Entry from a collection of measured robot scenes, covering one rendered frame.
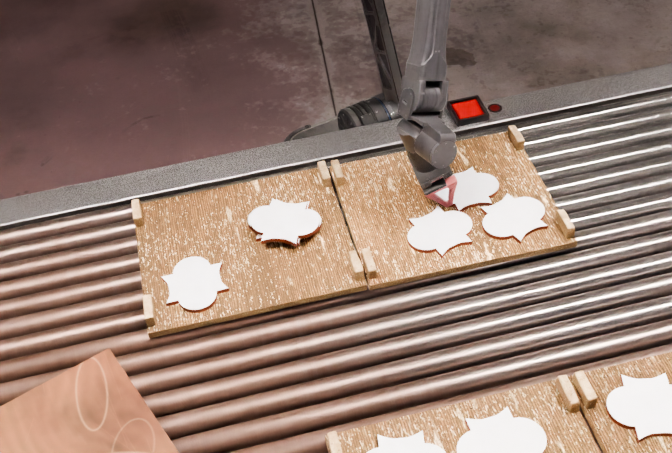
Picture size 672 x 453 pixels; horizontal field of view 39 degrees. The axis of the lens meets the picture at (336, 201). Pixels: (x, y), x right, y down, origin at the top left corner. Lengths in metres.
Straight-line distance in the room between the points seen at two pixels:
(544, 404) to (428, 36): 0.67
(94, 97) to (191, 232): 2.11
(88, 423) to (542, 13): 3.12
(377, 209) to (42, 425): 0.77
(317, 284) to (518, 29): 2.51
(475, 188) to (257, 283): 0.48
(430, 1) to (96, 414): 0.90
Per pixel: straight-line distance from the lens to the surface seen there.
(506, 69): 3.88
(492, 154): 2.03
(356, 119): 2.97
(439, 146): 1.72
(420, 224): 1.86
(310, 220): 1.85
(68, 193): 2.11
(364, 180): 1.97
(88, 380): 1.59
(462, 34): 4.08
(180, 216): 1.95
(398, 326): 1.73
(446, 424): 1.58
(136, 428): 1.51
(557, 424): 1.60
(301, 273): 1.80
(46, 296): 1.90
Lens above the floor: 2.26
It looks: 43 degrees down
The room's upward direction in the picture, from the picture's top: 5 degrees counter-clockwise
